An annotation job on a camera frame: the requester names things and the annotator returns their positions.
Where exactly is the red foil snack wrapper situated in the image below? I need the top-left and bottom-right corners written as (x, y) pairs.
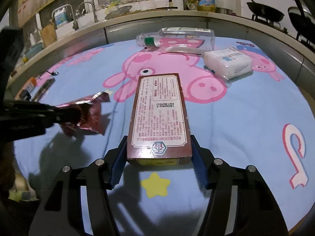
top-left (57, 92), bottom-right (110, 136)

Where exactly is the brown rectangular carton box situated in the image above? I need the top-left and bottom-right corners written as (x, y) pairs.
top-left (127, 74), bottom-right (192, 166)

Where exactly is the wooden cutting board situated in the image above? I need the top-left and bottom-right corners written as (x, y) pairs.
top-left (40, 24), bottom-right (57, 47)

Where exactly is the blue cartoon pig tablecloth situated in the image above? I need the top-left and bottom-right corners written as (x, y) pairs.
top-left (14, 37), bottom-right (314, 235)

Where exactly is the chrome sink faucet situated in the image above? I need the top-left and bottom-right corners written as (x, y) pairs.
top-left (51, 2), bottom-right (99, 31)

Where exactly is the blue labelled detergent bottle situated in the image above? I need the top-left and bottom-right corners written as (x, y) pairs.
top-left (54, 7), bottom-right (68, 28)

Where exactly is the white tissue pack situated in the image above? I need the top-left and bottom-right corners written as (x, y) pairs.
top-left (202, 48), bottom-right (253, 80)

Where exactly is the clear plastic bottle green cap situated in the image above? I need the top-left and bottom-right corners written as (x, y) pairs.
top-left (136, 27), bottom-right (215, 55)

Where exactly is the black wok with lid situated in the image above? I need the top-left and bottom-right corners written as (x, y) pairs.
top-left (288, 0), bottom-right (314, 44)

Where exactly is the black frying pan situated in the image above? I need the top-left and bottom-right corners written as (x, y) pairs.
top-left (247, 0), bottom-right (284, 23)

